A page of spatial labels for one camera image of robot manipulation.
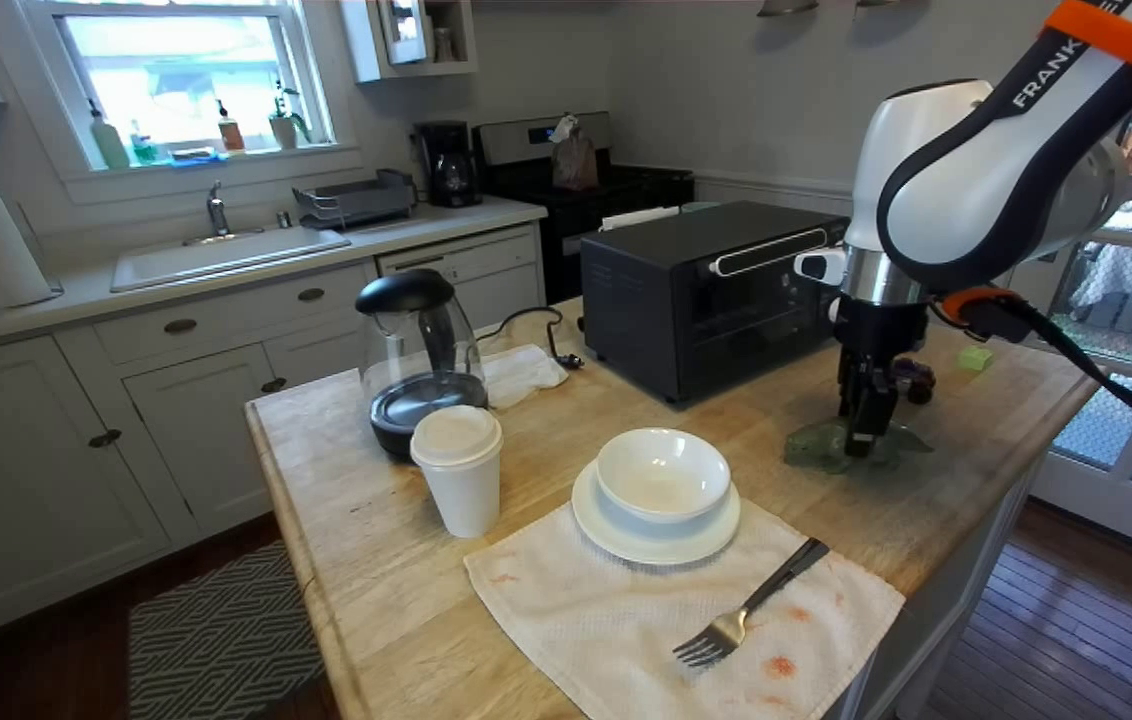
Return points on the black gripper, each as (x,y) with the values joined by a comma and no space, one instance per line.
(879,367)

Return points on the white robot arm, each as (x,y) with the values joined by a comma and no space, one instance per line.
(959,184)

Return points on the green toy brick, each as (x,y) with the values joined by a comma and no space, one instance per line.
(974,356)

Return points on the black kitchen stove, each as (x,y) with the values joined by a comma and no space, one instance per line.
(519,167)

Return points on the kitchen sink with faucet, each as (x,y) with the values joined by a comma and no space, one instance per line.
(218,253)

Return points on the white kitchen cabinets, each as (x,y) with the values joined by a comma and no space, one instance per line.
(120,414)

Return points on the white bowl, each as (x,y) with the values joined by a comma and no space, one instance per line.
(662,476)

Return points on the black toaster oven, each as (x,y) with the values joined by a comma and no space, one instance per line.
(702,302)

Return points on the silver fork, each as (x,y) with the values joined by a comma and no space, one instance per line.
(724,635)

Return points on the brown paper bag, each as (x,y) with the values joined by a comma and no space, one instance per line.
(573,158)

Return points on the white paper cup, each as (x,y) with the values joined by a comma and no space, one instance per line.
(458,449)

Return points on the glass electric kettle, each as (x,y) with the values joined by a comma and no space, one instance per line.
(423,353)

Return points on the black coffee maker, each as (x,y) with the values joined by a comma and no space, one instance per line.
(451,167)

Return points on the grey dish rack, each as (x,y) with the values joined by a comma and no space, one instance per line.
(362,201)

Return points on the grey patterned floor mat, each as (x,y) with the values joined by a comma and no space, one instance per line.
(222,647)

